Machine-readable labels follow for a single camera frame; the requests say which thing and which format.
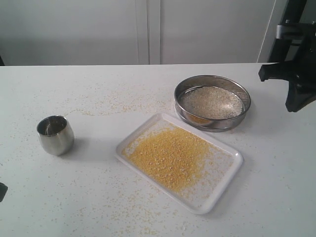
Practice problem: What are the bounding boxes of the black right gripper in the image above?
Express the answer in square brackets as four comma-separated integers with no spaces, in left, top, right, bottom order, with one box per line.
[258,36,316,112]

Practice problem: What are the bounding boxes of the white plastic tray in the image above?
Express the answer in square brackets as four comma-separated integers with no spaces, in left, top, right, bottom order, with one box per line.
[116,113,244,215]

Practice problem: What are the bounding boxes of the yellow grain mixture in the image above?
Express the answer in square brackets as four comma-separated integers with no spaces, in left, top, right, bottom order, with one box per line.
[180,86,243,119]

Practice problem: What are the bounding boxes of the round steel mesh sieve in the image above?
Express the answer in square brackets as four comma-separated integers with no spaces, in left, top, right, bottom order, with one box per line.
[174,75,251,132]

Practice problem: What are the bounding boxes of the white cabinet doors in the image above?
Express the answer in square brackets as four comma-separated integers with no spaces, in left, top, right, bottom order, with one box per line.
[0,0,286,66]

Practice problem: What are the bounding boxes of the yellow sieved millet grains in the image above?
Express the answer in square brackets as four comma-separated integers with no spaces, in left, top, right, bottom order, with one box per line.
[122,123,233,198]

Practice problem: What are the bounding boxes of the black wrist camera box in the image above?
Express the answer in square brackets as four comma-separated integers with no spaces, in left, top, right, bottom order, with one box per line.
[276,23,316,40]

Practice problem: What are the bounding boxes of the stainless steel cup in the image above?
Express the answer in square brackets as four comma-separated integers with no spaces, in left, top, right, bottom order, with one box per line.
[37,115,75,156]

